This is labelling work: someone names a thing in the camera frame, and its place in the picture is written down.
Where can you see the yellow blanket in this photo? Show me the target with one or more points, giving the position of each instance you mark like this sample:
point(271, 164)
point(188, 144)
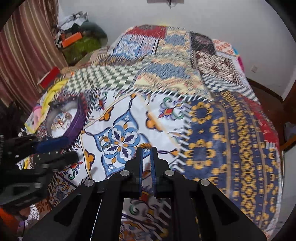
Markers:
point(40, 111)

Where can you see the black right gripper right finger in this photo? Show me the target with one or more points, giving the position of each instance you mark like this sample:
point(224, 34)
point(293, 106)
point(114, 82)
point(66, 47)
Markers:
point(166, 182)

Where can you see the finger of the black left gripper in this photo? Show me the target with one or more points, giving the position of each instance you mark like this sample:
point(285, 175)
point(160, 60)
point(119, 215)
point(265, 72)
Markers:
point(43, 164)
point(30, 144)

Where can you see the pile of grey clothes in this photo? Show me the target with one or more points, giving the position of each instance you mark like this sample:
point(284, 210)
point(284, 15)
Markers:
point(67, 22)

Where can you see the purple heart-shaped jewelry tin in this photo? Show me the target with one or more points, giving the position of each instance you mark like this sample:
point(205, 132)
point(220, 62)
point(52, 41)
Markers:
point(77, 106)

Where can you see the orange box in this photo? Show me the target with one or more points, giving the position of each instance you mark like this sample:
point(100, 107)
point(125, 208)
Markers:
point(70, 40)

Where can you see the white wall socket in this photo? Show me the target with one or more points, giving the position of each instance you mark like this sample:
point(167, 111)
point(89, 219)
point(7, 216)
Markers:
point(254, 69)

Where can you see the jewelry pieces in tin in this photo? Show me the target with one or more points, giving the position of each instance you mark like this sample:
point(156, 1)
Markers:
point(61, 121)

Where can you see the red and white box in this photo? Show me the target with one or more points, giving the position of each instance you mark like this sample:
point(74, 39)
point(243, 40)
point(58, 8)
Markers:
point(49, 78)

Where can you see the green patterned covered stand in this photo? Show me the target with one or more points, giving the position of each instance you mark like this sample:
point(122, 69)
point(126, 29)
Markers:
point(76, 51)

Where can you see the colourful patchwork bedspread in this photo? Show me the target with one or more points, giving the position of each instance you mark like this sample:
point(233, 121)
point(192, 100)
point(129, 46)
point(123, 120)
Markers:
point(187, 95)

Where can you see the striped red brown curtain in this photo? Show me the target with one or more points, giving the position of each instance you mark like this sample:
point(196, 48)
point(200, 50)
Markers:
point(28, 49)

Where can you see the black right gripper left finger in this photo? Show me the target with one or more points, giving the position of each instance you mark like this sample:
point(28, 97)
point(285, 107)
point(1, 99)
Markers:
point(128, 182)

